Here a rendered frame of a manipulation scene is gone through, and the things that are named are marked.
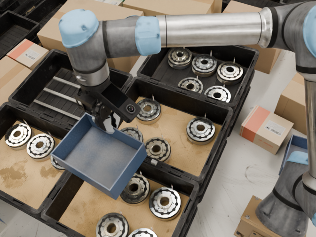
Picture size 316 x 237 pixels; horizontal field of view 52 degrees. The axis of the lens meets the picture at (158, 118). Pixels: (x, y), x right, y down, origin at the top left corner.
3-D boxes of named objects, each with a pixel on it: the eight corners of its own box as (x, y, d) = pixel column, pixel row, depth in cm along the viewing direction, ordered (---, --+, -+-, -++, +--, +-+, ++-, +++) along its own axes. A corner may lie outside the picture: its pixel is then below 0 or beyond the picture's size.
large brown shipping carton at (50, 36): (148, 43, 165) (143, 11, 148) (120, 86, 151) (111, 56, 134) (83, 26, 177) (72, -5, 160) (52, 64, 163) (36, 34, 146)
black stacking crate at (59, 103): (138, 94, 133) (134, 75, 124) (100, 152, 120) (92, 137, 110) (62, 67, 146) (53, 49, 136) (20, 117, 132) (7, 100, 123)
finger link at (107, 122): (99, 125, 91) (93, 104, 83) (116, 134, 88) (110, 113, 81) (92, 132, 89) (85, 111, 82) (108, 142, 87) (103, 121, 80)
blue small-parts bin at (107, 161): (147, 154, 89) (144, 142, 83) (115, 200, 82) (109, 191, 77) (92, 124, 96) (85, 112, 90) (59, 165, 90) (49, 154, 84)
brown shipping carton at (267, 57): (285, 43, 156) (294, 17, 143) (269, 74, 147) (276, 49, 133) (228, 26, 167) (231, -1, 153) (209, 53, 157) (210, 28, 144)
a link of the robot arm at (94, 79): (113, 57, 69) (88, 81, 66) (116, 72, 73) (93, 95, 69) (87, 45, 72) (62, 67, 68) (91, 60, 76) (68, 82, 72)
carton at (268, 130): (288, 133, 129) (294, 123, 123) (275, 155, 125) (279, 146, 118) (253, 114, 136) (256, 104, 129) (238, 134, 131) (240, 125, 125)
